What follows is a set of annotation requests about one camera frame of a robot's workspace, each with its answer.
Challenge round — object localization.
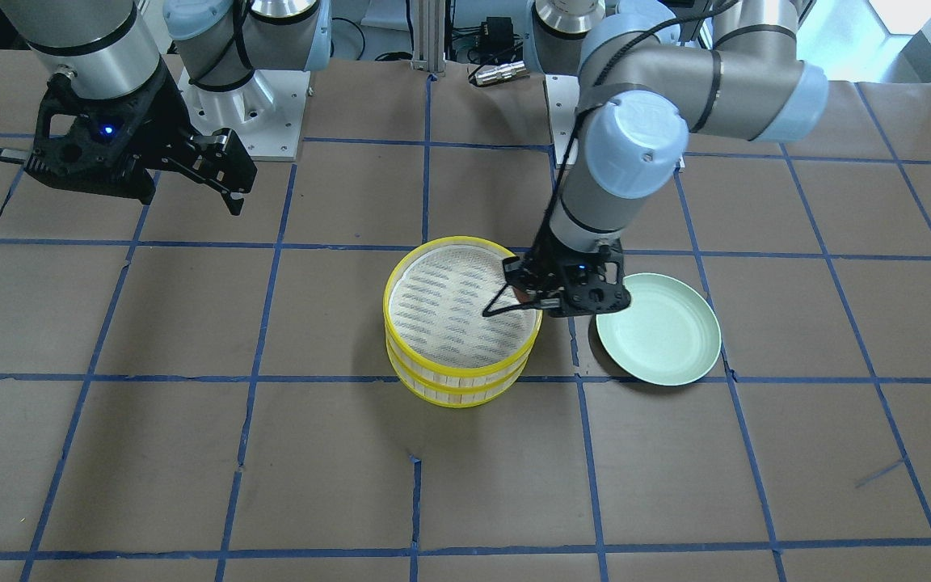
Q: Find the aluminium frame post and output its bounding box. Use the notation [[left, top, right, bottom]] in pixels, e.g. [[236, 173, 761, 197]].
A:
[[407, 1, 451, 78]]

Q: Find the brown steamed bun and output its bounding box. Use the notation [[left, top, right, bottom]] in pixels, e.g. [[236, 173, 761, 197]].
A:
[[512, 286, 536, 308]]

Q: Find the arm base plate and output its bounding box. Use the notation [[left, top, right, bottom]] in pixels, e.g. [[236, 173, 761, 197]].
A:
[[178, 70, 311, 162], [546, 74, 580, 168]]

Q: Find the black power adapter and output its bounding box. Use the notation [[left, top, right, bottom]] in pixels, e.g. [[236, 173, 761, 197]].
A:
[[478, 16, 515, 53]]

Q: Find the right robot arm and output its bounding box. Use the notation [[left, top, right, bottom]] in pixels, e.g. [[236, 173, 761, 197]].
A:
[[0, 1, 332, 215]]

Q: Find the yellow bamboo steamer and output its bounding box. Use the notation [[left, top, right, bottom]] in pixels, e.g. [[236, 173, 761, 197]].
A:
[[385, 339, 529, 408], [381, 236, 541, 386]]

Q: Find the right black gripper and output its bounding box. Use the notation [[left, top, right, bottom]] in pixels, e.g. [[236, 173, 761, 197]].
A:
[[0, 61, 256, 217]]

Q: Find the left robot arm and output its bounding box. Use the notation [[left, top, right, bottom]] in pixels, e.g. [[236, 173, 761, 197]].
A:
[[483, 1, 828, 318]]

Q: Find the light green plate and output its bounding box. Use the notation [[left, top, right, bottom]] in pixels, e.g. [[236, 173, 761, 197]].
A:
[[595, 272, 722, 386]]

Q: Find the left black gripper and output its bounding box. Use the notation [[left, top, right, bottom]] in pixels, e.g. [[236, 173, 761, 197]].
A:
[[502, 242, 632, 318]]

